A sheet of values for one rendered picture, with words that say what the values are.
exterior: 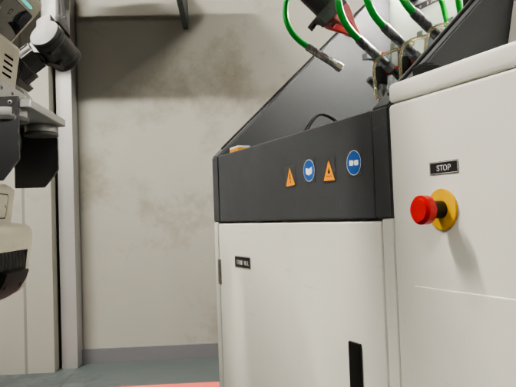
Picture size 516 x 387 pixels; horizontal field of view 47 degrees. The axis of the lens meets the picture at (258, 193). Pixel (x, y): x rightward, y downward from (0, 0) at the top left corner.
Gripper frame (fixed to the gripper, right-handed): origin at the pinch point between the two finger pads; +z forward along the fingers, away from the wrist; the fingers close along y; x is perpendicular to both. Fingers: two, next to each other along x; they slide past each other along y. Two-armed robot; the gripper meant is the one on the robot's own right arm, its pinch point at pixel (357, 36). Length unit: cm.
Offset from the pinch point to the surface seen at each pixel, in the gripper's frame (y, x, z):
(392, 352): -49, -39, 31
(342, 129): -26.8, -28.3, 6.4
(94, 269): -101, 234, -11
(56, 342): -142, 221, 1
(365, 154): -29.2, -34.2, 10.7
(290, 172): -34.0, -11.5, 6.9
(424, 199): -34, -51, 16
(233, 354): -68, 18, 28
